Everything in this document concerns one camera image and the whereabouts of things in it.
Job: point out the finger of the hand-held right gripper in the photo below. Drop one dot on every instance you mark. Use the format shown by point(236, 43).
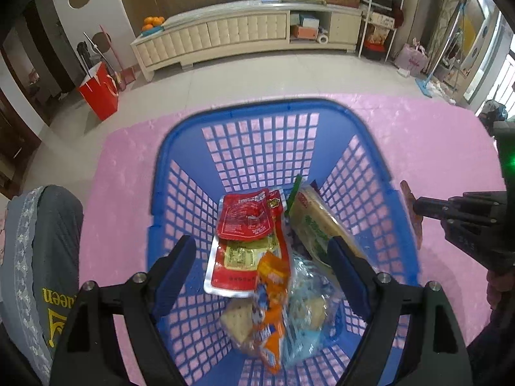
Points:
point(428, 207)
point(483, 203)

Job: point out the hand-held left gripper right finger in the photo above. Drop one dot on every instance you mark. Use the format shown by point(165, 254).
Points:
point(348, 281)

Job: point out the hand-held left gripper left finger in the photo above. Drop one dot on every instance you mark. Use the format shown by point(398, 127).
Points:
point(177, 277)

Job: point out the blue white patterned snack packet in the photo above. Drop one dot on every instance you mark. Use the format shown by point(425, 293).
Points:
point(309, 309)

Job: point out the red packet with yellow label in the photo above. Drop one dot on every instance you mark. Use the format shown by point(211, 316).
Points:
point(235, 267)

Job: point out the tan cracker packet green print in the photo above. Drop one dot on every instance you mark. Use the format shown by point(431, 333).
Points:
point(318, 225)

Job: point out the orange sausage packet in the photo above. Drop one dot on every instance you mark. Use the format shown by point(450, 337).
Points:
point(275, 273)

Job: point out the small all-red snack packet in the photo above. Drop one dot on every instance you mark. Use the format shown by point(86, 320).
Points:
point(241, 219)

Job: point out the cracker packet with green strip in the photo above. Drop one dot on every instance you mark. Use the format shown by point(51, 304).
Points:
point(295, 189)

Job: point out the blue plastic mesh basket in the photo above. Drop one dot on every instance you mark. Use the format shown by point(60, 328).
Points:
point(257, 108)

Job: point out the person's right forearm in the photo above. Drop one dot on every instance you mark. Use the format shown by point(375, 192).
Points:
point(499, 350)

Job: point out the person's right hand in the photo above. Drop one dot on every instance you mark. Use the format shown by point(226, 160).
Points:
point(497, 289)

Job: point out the pink quilted mat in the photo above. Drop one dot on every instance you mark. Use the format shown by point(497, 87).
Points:
point(132, 169)

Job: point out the blue flat mop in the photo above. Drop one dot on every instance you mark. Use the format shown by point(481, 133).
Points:
point(426, 88)

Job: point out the grey printed cushion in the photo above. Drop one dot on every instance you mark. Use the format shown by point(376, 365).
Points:
point(52, 249)

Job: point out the small white box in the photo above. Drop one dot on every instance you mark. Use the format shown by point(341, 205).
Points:
point(404, 72)

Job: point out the pink shopping bag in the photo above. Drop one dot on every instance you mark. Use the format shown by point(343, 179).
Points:
point(410, 60)

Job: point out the arched wooden mirror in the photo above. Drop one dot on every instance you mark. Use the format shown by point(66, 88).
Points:
point(483, 40)

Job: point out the red storage box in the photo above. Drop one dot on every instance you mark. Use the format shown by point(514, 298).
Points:
point(374, 48)

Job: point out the patterned beige curtain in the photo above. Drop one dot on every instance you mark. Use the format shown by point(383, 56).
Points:
point(446, 8)

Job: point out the red paper bag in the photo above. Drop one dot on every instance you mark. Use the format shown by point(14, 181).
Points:
point(98, 96)

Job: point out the white paper roll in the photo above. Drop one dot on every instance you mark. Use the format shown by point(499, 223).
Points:
point(323, 39)

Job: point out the red dustpan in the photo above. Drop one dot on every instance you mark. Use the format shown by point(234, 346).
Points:
point(126, 78)

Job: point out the white metal shelf rack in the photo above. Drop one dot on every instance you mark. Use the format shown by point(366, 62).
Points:
point(378, 8)

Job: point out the orange box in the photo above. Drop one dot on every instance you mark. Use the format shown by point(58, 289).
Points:
point(303, 32)

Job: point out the dark brown wooden door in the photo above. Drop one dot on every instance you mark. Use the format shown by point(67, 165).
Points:
point(16, 128)

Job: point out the white blue box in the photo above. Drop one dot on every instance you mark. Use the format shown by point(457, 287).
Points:
point(309, 21)

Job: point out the black upright tool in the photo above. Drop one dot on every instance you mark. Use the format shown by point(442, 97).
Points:
point(84, 54)

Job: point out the cream tufted media cabinet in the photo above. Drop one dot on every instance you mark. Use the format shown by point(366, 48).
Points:
point(225, 36)

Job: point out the blue fruit plate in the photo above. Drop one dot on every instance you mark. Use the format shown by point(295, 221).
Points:
point(148, 30)

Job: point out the pile of oranges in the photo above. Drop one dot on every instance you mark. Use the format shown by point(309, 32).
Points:
point(153, 21)

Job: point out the small brown round wall disc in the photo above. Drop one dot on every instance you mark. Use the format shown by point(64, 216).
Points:
point(103, 40)

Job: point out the dark brown door frame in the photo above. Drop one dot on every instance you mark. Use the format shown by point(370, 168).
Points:
point(60, 56)

